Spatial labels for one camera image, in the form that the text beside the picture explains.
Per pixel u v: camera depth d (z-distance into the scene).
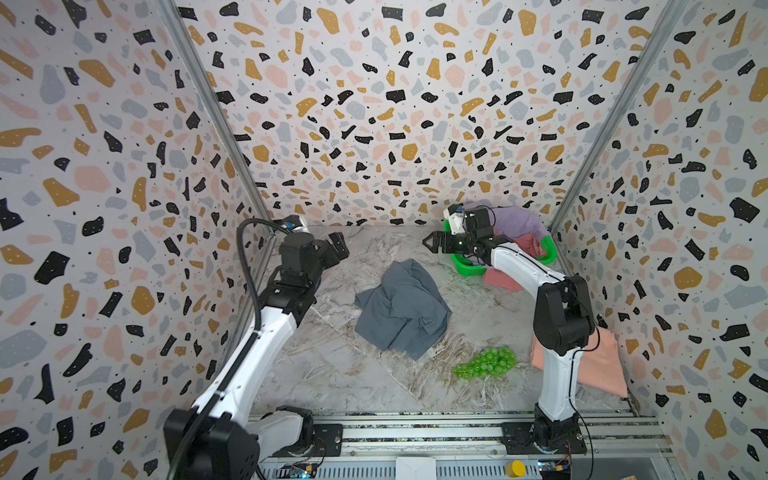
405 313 0.92
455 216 0.88
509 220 1.16
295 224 0.65
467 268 1.00
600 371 0.84
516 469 0.66
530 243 1.10
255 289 0.49
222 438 0.37
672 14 0.71
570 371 0.58
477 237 0.77
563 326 0.54
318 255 0.64
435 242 0.87
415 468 0.67
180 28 0.71
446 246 0.86
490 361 0.84
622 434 0.76
